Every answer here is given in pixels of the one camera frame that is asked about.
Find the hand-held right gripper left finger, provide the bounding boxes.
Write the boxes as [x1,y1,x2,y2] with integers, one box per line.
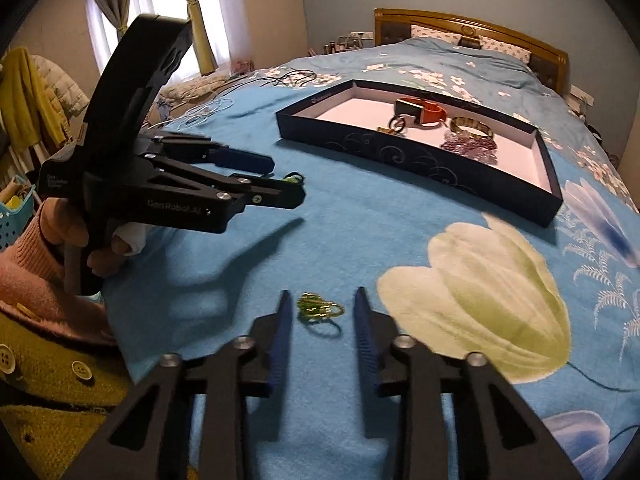
[75,289,293,480]

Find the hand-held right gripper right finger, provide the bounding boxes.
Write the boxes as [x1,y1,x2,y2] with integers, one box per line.
[354,287,584,480]

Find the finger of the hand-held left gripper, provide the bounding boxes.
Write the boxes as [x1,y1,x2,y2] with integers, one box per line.
[147,131,275,172]
[150,166,307,211]

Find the green gold ring ornament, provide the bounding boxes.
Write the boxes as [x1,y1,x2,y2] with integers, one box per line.
[296,293,346,321]

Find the dark blue cardboard tray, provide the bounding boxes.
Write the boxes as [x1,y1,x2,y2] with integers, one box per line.
[276,78,565,229]

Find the black double ring ornament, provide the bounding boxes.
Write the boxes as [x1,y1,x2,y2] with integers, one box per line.
[377,114,412,136]

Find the dark purple bead necklace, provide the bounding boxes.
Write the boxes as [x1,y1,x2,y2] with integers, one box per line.
[465,139,500,165]

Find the person's left forearm pink sleeve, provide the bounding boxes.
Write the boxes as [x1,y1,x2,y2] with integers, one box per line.
[0,199,120,347]

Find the person's left hand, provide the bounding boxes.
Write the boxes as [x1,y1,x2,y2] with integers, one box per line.
[42,197,149,279]

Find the cream folded blanket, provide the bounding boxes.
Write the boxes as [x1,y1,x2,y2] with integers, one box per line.
[160,72,232,102]

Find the white down jacket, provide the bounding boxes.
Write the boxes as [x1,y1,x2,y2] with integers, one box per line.
[32,55,89,122]

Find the yellow hanging coat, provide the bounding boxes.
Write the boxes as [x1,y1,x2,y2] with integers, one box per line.
[0,47,69,149]

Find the cosmetics on nightstand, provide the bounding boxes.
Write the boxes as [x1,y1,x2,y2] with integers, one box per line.
[322,34,375,57]

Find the blue plastic basket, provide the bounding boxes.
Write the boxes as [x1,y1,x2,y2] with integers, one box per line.
[0,186,37,252]

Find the blue floral duvet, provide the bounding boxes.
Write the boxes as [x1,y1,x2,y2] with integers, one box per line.
[240,41,628,173]

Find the green marbled bangle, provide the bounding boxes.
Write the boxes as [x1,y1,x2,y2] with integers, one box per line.
[449,116,496,140]

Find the white patterned pillow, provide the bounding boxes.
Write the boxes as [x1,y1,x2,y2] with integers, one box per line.
[411,25,464,45]
[480,36,532,65]

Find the olive knitted cardigan with buttons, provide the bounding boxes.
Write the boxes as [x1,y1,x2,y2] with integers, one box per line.
[0,304,201,480]

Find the wooden bed headboard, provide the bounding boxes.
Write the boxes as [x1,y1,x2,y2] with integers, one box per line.
[374,8,571,99]

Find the white cable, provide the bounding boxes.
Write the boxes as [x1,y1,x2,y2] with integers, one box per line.
[150,98,236,129]

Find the black cables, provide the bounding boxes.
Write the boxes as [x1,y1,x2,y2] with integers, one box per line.
[220,67,319,97]

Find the orange strap smartwatch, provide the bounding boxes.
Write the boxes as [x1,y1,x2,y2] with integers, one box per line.
[394,98,449,127]

